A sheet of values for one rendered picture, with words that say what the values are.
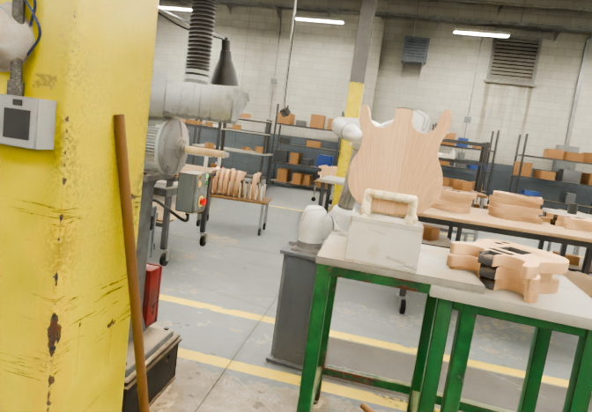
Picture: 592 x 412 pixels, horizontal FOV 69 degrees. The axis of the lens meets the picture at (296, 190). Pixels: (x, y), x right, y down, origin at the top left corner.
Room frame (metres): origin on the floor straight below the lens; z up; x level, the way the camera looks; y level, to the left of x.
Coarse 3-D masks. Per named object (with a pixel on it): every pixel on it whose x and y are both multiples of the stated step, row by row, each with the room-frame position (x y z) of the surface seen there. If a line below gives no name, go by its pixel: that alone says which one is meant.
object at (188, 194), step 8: (184, 176) 2.16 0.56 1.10; (192, 176) 2.15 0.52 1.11; (208, 176) 2.29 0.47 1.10; (184, 184) 2.16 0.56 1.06; (192, 184) 2.15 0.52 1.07; (184, 192) 2.16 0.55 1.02; (192, 192) 2.15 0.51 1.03; (200, 192) 2.21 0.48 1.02; (152, 200) 2.15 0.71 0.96; (176, 200) 2.16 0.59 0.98; (184, 200) 2.15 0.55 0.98; (192, 200) 2.15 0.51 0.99; (168, 208) 2.17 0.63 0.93; (176, 208) 2.16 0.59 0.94; (184, 208) 2.15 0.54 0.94; (192, 208) 2.15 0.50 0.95; (200, 208) 2.23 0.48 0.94; (176, 216) 2.18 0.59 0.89
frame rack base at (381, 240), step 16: (352, 224) 1.62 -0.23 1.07; (368, 224) 1.61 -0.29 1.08; (384, 224) 1.60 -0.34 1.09; (400, 224) 1.59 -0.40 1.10; (416, 224) 1.62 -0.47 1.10; (352, 240) 1.62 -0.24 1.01; (368, 240) 1.61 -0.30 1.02; (384, 240) 1.60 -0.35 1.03; (400, 240) 1.58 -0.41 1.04; (416, 240) 1.57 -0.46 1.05; (352, 256) 1.62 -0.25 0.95; (368, 256) 1.61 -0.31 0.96; (384, 256) 1.59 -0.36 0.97; (400, 256) 1.58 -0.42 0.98; (416, 256) 1.57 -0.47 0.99; (416, 272) 1.57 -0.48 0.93
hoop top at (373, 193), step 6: (366, 192) 1.63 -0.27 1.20; (372, 192) 1.62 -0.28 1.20; (378, 192) 1.62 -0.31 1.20; (384, 192) 1.62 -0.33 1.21; (390, 192) 1.62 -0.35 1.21; (378, 198) 1.63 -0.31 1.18; (384, 198) 1.62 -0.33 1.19; (390, 198) 1.61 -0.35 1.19; (396, 198) 1.60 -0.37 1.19; (402, 198) 1.60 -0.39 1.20; (408, 198) 1.59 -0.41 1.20; (414, 198) 1.59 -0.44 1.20
